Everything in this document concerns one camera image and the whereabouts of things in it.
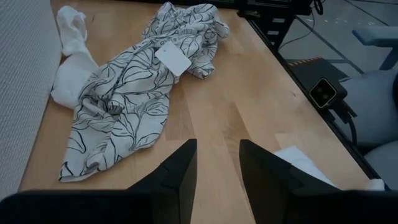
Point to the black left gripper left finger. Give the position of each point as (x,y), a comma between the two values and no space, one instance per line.
(93,208)

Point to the white t-shirt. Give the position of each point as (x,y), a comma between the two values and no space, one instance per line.
(301,165)

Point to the white perforated plastic laundry basket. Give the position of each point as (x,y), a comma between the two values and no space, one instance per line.
(25,93)

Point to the black case with orange stripe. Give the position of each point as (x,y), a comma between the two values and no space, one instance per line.
(311,70)

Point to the long white sock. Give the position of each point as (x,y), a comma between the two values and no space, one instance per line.
(73,81)

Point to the grey office chair blue armrest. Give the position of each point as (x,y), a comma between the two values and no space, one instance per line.
(373,102)

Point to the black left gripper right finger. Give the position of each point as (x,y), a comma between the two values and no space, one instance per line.
(311,208)

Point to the small table-edge camera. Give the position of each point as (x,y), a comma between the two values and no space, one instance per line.
(323,92)

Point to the white leaf-print garment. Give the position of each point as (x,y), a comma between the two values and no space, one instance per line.
(124,99)

